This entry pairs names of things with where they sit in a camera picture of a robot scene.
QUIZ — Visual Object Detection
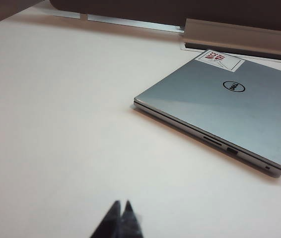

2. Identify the beige cable tray cover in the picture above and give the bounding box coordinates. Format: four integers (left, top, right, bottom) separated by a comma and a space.
181, 17, 281, 63

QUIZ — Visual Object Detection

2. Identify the silver Dell laptop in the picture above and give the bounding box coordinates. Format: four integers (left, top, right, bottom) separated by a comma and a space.
133, 49, 281, 178

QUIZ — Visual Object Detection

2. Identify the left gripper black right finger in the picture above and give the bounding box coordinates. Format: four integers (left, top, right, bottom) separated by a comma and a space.
120, 199, 145, 238

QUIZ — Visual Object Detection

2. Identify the white red-lettered sticker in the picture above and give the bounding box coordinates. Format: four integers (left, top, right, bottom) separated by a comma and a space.
195, 49, 245, 73

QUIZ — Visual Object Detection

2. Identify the grey fabric desk divider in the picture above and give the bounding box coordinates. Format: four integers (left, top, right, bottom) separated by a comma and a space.
49, 0, 281, 34

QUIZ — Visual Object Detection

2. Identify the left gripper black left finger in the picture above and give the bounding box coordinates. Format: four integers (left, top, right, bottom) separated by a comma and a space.
90, 199, 122, 238

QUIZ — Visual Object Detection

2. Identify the aluminium divider rail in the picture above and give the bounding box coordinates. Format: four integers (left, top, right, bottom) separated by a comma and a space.
58, 10, 185, 33

